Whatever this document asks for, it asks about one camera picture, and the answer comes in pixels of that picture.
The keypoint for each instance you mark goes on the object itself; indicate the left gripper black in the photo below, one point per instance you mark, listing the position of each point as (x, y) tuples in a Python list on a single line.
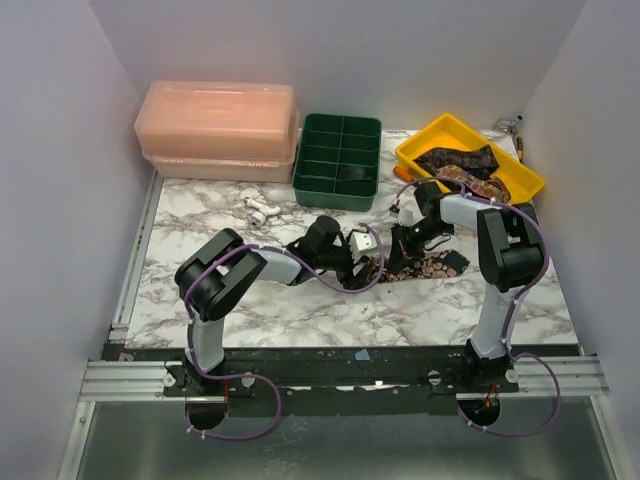
[(347, 278)]

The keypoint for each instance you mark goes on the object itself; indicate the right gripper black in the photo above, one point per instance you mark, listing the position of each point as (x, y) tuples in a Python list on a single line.
[(398, 256)]

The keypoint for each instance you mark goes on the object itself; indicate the dark floral rose tie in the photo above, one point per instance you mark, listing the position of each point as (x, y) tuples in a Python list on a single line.
[(435, 267)]

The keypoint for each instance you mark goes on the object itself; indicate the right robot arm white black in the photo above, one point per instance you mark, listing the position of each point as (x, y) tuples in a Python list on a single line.
[(512, 257)]

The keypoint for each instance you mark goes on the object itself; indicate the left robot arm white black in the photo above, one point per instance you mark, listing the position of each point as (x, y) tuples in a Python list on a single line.
[(213, 280)]

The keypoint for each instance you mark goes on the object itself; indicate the colourful patterned tie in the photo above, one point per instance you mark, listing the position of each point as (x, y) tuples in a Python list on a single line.
[(493, 188)]

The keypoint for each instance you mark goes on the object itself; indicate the green divided organizer tray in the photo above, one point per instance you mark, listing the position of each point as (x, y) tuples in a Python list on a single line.
[(338, 162)]

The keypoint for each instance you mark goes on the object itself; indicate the dark paisley tie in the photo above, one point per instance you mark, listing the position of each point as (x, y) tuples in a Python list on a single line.
[(481, 162)]

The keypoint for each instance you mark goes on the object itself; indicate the white ribbed handheld device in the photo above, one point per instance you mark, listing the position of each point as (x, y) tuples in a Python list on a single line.
[(261, 212)]

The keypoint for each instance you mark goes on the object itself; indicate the yellow plastic tray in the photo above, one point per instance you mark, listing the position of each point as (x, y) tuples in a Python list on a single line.
[(449, 132)]

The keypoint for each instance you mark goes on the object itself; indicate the metal clamp in corner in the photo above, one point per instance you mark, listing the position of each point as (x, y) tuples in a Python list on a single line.
[(509, 125)]

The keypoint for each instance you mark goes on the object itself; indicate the pink translucent storage box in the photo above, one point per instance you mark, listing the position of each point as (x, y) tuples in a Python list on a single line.
[(229, 131)]

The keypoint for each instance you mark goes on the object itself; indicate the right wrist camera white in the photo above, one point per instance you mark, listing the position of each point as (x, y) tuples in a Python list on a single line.
[(402, 215)]

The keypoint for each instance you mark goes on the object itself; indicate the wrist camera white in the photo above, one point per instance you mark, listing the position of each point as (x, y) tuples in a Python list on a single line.
[(360, 243), (402, 215)]

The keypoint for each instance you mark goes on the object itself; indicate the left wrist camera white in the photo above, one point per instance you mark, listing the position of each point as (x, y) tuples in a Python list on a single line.
[(360, 243)]

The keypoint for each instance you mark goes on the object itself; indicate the orange handled tool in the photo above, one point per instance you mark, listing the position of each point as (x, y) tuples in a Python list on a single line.
[(403, 174)]

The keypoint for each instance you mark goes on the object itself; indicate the black mounting base plate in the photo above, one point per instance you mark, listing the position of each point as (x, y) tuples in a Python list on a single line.
[(340, 381)]

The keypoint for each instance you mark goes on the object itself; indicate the aluminium rail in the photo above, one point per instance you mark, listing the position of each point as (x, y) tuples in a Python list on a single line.
[(107, 381)]

